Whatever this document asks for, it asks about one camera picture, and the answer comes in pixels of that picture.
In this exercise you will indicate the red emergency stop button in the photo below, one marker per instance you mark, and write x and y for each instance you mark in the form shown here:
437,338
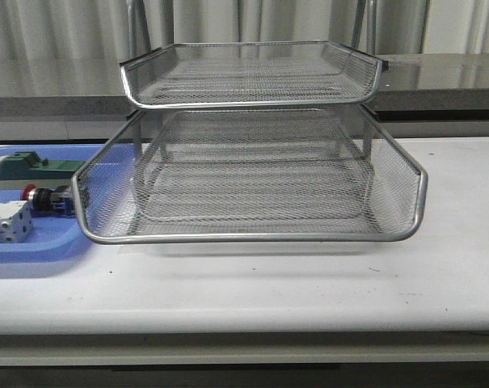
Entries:
59,201

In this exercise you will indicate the silver mesh top tray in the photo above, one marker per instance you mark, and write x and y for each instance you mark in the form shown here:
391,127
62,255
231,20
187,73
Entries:
252,74

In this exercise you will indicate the white electrical block component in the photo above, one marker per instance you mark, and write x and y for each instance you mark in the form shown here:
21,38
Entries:
15,221

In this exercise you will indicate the green terminal block component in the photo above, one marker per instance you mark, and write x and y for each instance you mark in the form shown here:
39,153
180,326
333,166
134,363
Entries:
24,167

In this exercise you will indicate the blue plastic tray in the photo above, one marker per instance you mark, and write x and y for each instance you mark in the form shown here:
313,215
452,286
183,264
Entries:
55,238

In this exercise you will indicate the silver mesh bottom tray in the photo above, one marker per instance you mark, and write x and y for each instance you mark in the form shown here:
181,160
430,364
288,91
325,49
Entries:
209,192

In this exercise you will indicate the silver mesh tray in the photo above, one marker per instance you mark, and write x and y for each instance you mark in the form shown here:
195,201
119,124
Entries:
347,134
209,192
252,74

